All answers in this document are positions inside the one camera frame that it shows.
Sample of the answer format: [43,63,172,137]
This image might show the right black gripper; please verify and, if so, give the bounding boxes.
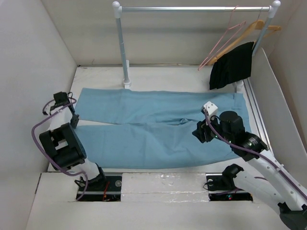
[191,112,233,144]

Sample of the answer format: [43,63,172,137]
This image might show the light blue trousers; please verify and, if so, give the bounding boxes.
[75,88,250,169]

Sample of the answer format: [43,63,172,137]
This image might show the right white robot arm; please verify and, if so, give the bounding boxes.
[192,109,307,230]

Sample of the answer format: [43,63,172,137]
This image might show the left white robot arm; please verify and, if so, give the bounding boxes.
[39,92,107,191]

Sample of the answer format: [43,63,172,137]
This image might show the black garment on hanger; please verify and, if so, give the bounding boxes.
[209,42,254,90]

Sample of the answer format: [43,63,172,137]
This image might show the wooden hanger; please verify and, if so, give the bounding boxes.
[207,0,282,65]

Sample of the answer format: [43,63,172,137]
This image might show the white metal clothes rack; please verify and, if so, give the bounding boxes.
[112,0,281,89]

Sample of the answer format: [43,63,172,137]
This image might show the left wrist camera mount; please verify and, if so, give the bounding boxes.
[42,99,61,116]

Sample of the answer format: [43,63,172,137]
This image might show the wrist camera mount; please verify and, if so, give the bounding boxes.
[201,101,218,120]
[42,99,61,116]

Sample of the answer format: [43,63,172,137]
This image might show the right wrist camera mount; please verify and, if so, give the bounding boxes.
[201,101,218,120]

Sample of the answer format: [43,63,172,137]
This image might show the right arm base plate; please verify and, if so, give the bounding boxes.
[203,174,253,202]

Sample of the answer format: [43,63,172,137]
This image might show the pink wire hanger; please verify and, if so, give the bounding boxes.
[197,5,246,71]

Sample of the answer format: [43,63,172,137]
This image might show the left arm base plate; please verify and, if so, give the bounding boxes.
[75,174,122,202]

